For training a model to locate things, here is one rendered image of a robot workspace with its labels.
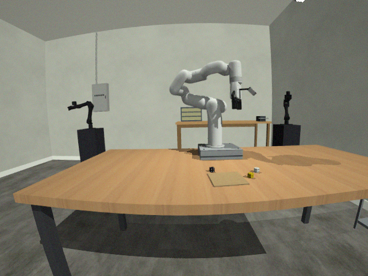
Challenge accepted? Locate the tan square mat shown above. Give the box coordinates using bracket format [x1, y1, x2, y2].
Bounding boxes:
[208, 171, 250, 187]

